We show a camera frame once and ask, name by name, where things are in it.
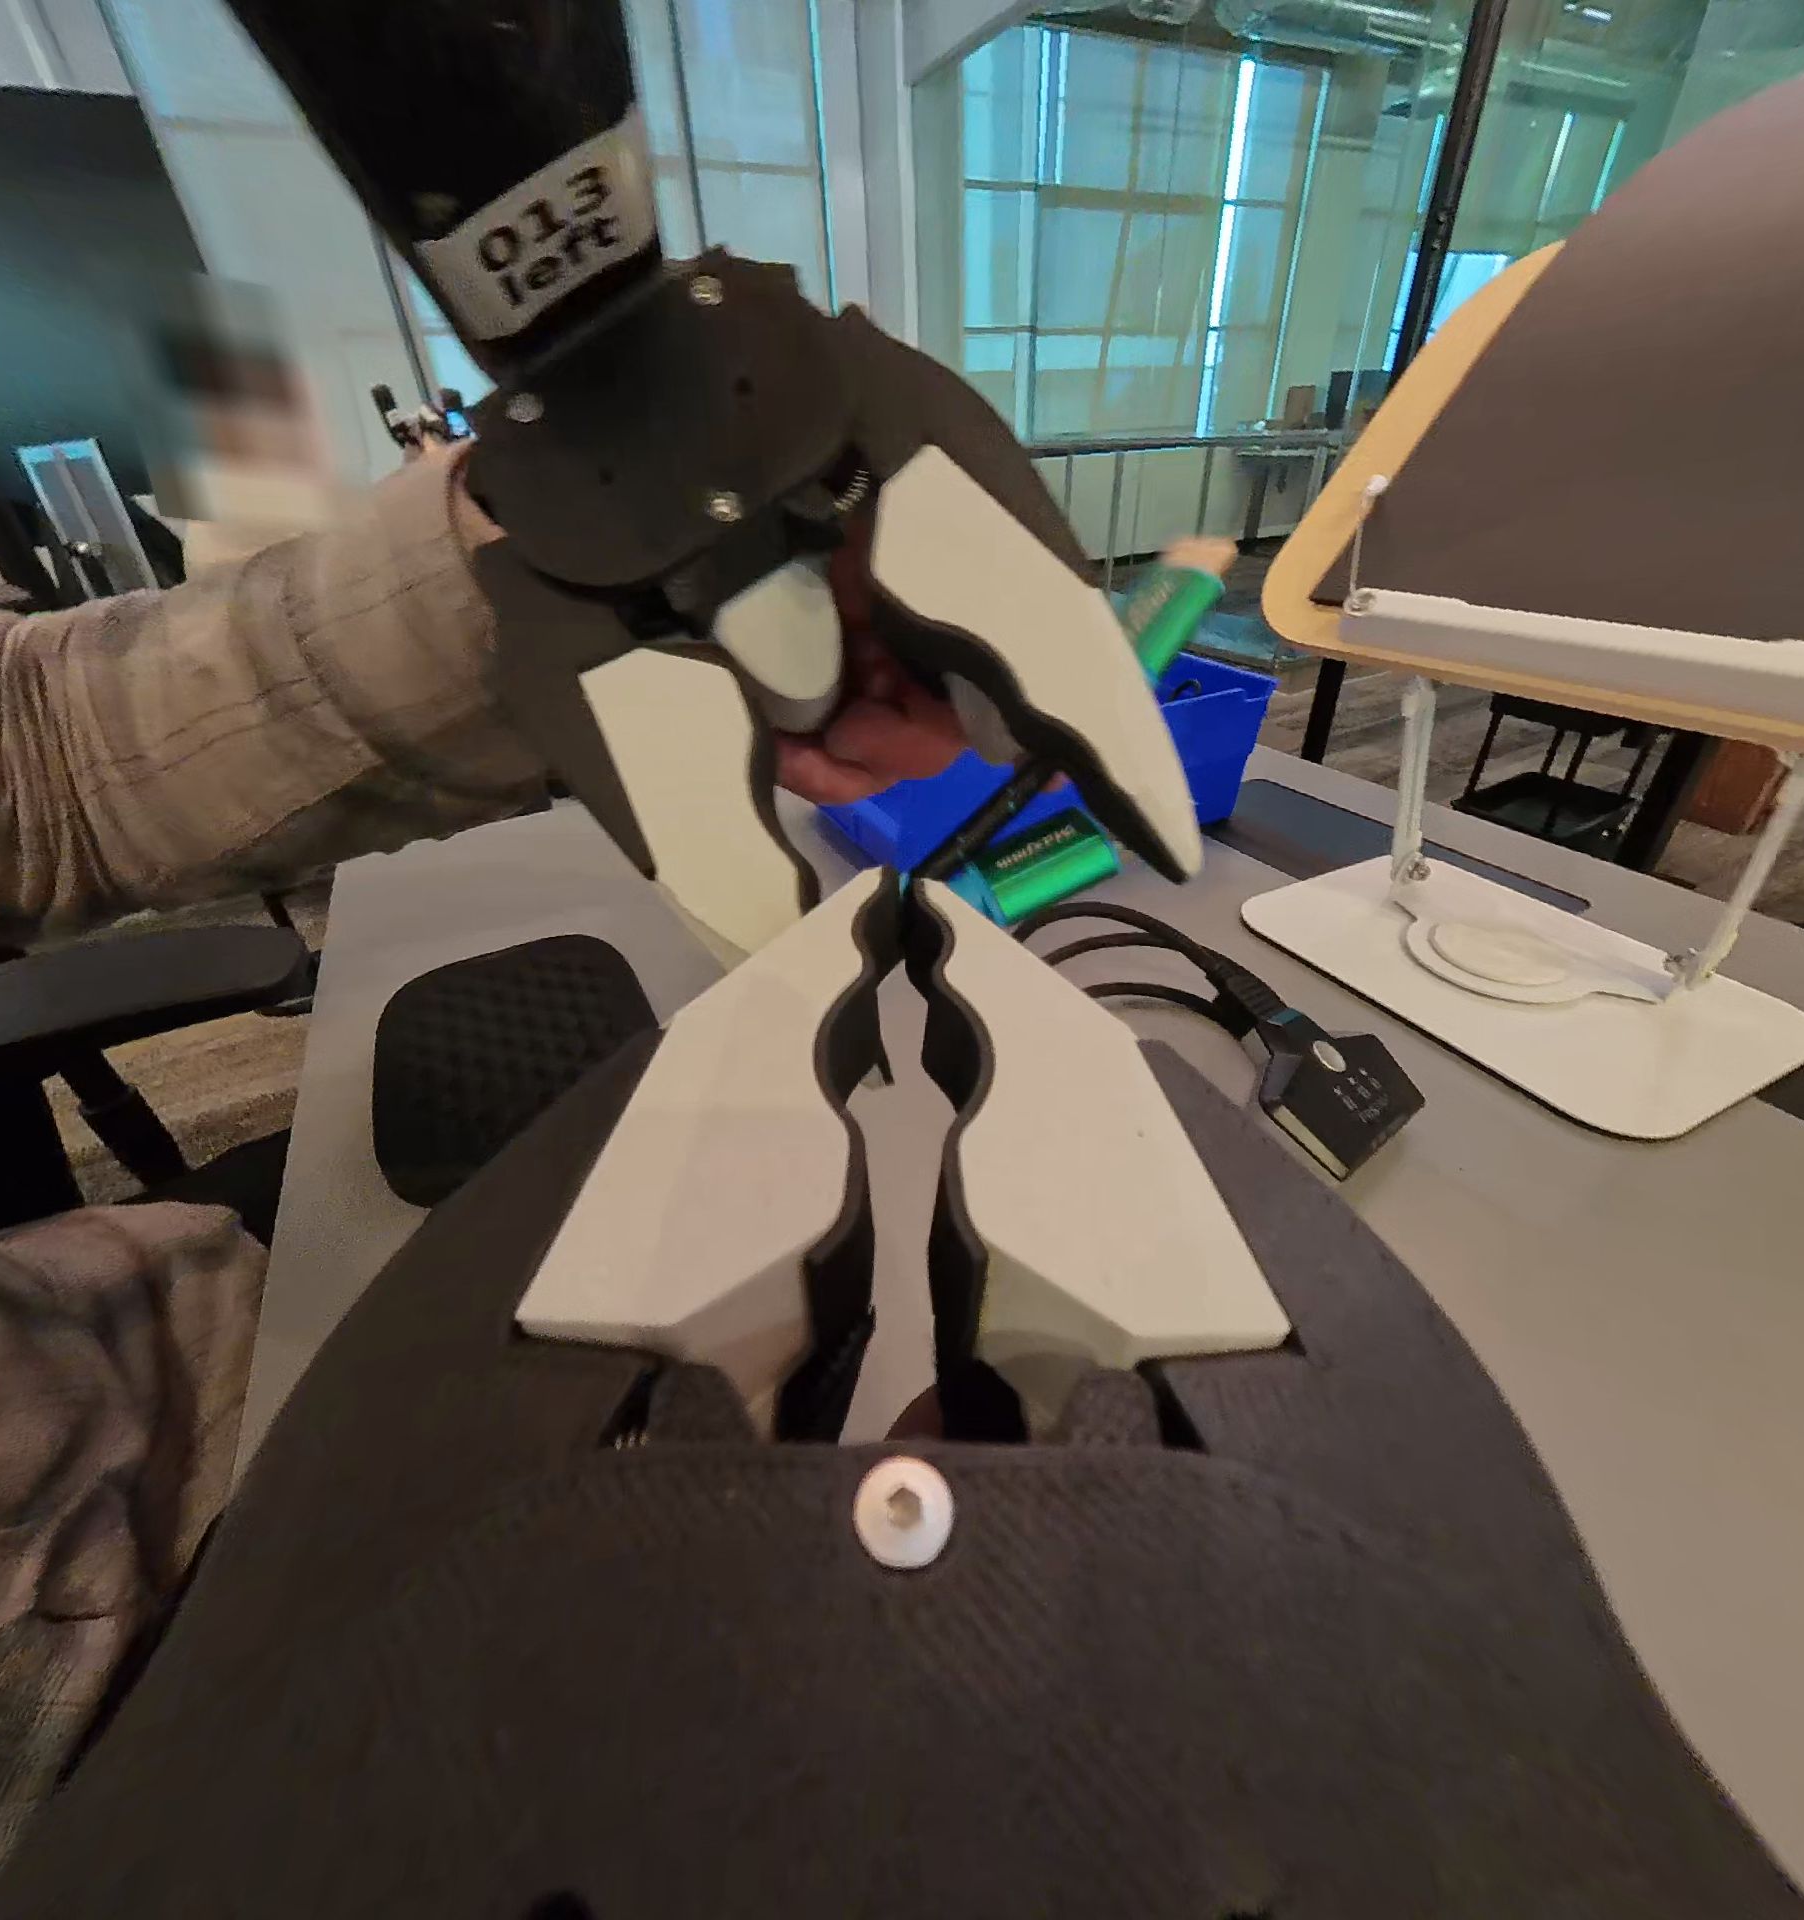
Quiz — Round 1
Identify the thin white stand post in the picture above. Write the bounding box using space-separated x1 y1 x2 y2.
1670 756 1804 990
1389 674 1436 892

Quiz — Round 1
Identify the person's left hand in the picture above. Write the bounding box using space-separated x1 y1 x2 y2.
767 535 1021 810

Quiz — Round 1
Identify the blue plastic bin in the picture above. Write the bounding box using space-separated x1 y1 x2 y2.
823 658 1281 876

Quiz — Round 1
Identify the white plastic bar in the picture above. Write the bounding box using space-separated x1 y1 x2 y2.
1336 588 1804 739

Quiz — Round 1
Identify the thin black cable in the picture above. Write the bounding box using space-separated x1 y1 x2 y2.
1010 901 1293 1057

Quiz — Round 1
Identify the person's left forearm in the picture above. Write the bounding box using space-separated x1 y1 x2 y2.
0 461 556 943

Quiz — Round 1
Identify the black partition panel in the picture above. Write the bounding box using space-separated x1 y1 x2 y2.
0 76 219 506

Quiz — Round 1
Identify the black braided hdmi cable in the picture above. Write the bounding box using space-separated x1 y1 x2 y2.
905 537 1242 928

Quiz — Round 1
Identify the black floor lamp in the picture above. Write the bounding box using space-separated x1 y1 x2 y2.
1417 0 1510 378

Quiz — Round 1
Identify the wooden-edged black board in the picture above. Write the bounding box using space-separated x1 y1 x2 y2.
1265 66 1804 763

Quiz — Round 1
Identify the black armchair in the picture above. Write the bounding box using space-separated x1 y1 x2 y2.
0 921 318 1238

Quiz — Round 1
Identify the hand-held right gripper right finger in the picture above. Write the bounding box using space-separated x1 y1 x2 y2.
905 884 1293 1448

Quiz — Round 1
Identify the black mouse pad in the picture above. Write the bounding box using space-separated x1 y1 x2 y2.
375 938 662 1208

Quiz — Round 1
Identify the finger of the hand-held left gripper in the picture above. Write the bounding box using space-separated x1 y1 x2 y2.
868 447 1208 884
584 639 825 961

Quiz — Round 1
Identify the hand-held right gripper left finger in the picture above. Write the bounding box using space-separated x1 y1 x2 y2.
518 874 905 1448

